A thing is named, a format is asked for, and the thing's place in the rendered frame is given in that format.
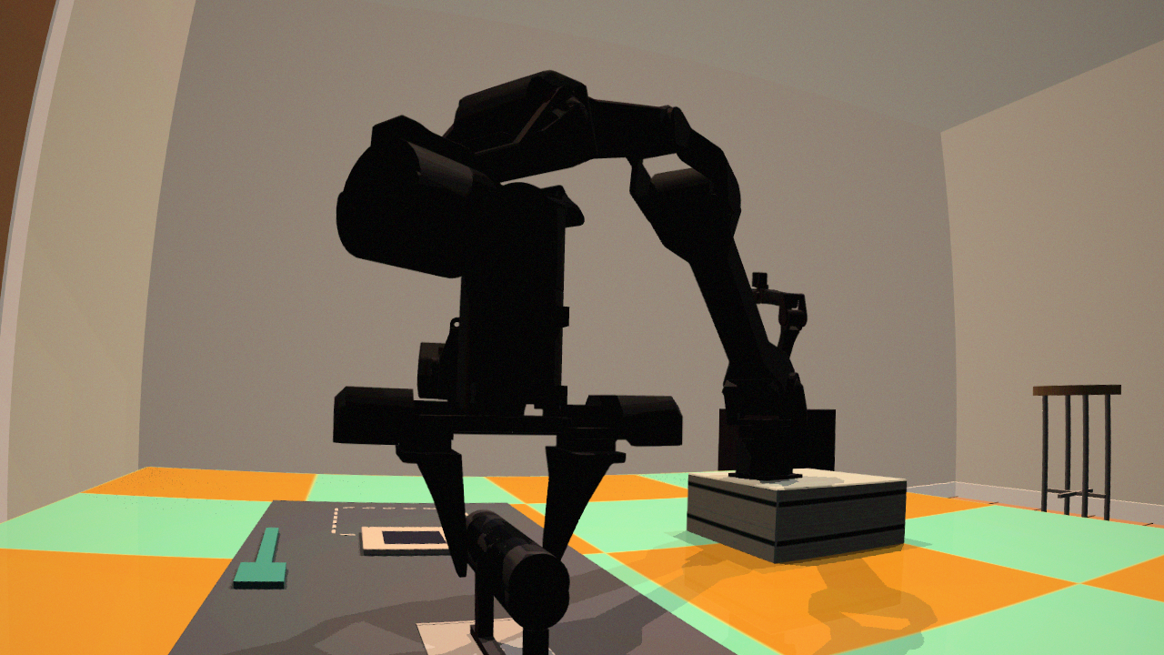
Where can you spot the peach square tile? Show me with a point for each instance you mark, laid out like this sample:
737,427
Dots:
404,540

